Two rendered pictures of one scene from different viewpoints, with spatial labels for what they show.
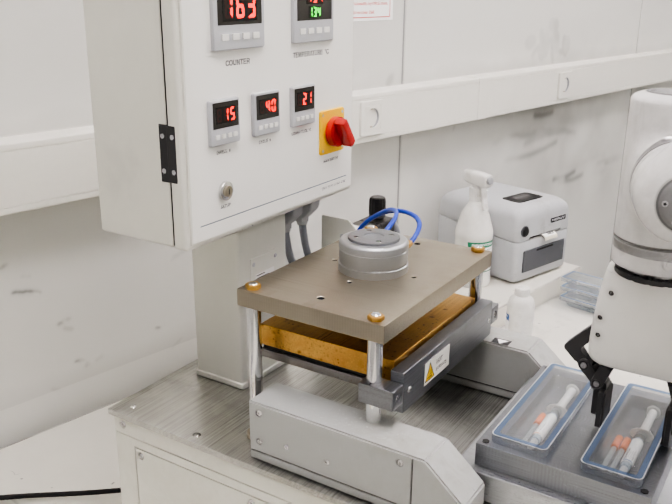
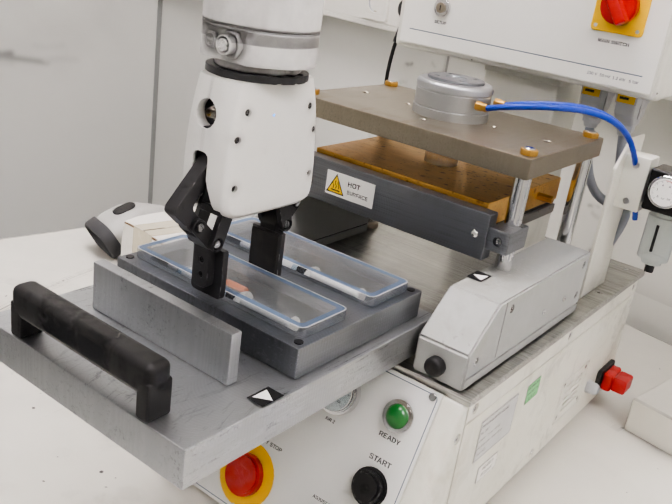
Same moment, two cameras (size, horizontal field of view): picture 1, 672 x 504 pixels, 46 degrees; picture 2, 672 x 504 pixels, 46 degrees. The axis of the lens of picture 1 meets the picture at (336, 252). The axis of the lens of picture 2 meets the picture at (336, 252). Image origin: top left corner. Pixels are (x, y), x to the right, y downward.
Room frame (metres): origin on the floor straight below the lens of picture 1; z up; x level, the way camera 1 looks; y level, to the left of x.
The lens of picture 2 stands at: (0.80, -0.88, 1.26)
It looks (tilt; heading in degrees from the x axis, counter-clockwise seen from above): 21 degrees down; 93
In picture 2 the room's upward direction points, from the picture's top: 8 degrees clockwise
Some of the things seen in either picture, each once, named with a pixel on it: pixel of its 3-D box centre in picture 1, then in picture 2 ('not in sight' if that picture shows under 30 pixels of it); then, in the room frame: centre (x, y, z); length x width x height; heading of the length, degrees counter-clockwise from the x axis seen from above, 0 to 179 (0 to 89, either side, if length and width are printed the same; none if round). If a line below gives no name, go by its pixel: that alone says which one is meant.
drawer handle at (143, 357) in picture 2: not in sight; (86, 345); (0.62, -0.42, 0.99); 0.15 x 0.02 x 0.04; 148
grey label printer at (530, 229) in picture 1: (503, 228); not in sight; (1.78, -0.39, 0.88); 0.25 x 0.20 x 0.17; 41
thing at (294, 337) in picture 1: (376, 301); (447, 157); (0.86, -0.05, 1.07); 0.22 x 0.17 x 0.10; 148
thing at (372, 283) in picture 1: (358, 279); (475, 140); (0.89, -0.03, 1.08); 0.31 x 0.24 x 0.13; 148
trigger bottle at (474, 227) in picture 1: (475, 228); not in sight; (1.64, -0.30, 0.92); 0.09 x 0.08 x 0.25; 27
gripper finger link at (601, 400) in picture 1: (593, 389); (277, 232); (0.72, -0.26, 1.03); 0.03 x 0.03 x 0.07; 58
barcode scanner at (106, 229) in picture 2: not in sight; (148, 223); (0.43, 0.33, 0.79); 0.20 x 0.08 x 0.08; 47
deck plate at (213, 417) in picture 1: (345, 402); (434, 268); (0.88, -0.01, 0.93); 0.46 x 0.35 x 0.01; 58
